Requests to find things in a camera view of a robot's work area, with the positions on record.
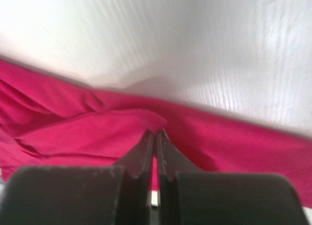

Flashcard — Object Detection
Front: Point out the magenta t shirt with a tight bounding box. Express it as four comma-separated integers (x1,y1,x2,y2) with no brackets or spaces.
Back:
0,61,312,207

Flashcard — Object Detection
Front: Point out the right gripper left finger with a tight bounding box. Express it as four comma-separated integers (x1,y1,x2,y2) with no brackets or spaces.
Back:
0,131,154,225

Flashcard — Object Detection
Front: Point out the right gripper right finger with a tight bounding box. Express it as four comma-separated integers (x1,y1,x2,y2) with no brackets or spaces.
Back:
156,131,308,225

